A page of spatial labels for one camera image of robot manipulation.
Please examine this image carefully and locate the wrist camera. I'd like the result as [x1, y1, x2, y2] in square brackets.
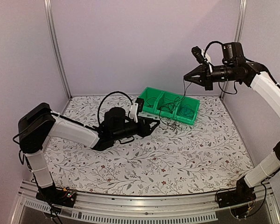
[191, 46, 212, 65]
[128, 98, 144, 123]

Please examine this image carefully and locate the green bin right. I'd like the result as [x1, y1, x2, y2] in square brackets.
[174, 97, 200, 125]

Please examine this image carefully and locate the left aluminium frame post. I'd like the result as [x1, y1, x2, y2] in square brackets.
[43, 0, 72, 99]

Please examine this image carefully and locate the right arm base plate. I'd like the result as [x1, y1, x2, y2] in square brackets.
[215, 189, 256, 219]

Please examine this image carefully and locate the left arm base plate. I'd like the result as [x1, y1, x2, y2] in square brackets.
[36, 186, 77, 208]

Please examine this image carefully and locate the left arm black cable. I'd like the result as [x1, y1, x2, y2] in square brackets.
[97, 91, 134, 126]

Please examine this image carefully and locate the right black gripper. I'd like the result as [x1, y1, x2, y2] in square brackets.
[184, 62, 236, 91]

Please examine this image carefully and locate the brown cable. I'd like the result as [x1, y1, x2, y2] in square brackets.
[159, 79, 192, 126]

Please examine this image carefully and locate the green bin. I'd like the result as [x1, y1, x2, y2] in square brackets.
[139, 87, 163, 114]
[174, 97, 200, 125]
[155, 91, 182, 118]

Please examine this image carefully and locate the right aluminium frame post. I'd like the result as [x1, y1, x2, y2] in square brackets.
[220, 0, 247, 101]

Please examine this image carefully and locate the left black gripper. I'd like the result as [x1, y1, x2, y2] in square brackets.
[112, 117, 161, 142]

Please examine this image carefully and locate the green bin middle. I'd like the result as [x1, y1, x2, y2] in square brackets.
[155, 91, 182, 118]

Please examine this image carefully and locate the aluminium frame post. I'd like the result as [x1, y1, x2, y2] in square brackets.
[220, 0, 247, 101]
[43, 0, 72, 99]

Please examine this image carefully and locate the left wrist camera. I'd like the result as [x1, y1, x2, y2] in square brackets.
[128, 98, 144, 123]

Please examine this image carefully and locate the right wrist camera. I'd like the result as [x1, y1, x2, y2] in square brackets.
[191, 46, 212, 65]

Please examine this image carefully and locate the floral table mat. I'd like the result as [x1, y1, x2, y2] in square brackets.
[45, 97, 253, 196]

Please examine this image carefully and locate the front aluminium rail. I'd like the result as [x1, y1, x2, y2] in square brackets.
[10, 181, 280, 224]

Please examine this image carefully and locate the green bin left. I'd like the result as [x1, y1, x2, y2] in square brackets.
[139, 87, 163, 114]

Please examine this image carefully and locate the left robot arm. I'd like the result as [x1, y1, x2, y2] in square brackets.
[13, 103, 160, 203]

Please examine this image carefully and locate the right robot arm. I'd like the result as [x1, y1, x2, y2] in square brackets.
[183, 42, 280, 207]

